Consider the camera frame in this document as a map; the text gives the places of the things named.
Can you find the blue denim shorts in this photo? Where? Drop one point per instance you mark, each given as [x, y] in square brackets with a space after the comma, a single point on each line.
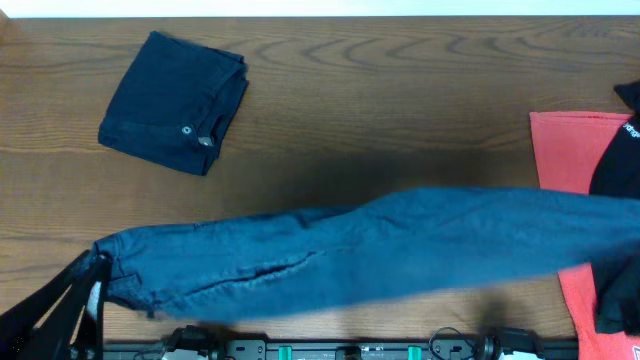
[404, 243]

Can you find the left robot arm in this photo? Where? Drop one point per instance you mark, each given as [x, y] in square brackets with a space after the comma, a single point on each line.
[64, 319]

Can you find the folded dark navy shorts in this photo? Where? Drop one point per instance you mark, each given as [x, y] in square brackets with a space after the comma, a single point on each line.
[175, 104]

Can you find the red cloth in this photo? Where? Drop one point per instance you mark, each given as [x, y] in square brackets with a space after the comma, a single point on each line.
[567, 147]

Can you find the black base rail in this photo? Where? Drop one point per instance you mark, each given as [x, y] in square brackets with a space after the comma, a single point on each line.
[447, 343]

